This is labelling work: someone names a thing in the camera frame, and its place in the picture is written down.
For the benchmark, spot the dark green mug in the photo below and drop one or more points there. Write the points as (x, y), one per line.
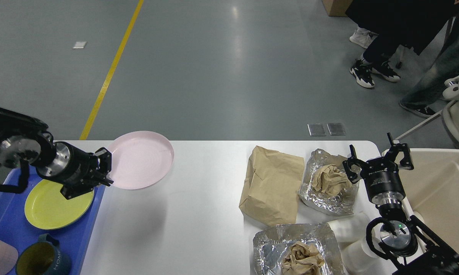
(43, 258)

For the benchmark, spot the person with white sneakers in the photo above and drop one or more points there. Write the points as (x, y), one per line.
(362, 37)

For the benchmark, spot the lower foil sheet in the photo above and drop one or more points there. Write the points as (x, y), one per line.
(272, 245)

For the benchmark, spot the upper foil sheet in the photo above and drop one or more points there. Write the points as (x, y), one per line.
(340, 205)

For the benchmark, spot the white paper cup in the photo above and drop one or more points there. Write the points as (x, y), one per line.
(351, 228)
(358, 257)

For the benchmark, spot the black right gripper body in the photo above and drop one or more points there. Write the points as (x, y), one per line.
(382, 182)

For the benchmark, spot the foil sheet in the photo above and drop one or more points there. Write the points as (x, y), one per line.
(340, 205)
(272, 245)

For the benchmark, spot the beige plastic bin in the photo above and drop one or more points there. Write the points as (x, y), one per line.
(432, 190)

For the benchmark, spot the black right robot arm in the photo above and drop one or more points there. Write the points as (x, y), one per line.
(407, 242)

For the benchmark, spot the pink plate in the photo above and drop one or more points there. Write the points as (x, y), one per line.
(140, 159)

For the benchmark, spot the person in jeans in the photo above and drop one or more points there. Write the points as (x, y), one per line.
(431, 86)

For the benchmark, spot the brown paper bag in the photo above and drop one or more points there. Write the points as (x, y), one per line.
(270, 191)

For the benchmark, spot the lower white paper cup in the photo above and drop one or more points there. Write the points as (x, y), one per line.
(358, 257)

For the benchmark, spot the crumpled brown paper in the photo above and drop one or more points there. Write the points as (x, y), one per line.
(330, 180)
(302, 259)

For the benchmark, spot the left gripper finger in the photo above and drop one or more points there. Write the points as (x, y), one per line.
(104, 162)
(84, 186)

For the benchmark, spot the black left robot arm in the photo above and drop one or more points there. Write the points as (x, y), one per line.
(26, 142)

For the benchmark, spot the cardboard box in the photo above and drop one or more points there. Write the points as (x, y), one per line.
(336, 8)

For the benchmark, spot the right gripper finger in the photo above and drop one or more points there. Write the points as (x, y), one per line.
(395, 148)
(355, 169)

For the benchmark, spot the upper white paper cup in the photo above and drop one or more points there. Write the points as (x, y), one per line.
(351, 228)

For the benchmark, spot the upper crumpled brown paper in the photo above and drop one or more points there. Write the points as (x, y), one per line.
(330, 180)

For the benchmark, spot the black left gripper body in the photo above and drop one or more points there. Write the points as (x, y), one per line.
(71, 167)

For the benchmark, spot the yellow plate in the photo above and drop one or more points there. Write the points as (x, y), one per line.
(46, 208)

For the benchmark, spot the lower crumpled brown paper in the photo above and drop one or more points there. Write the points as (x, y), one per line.
(302, 259)

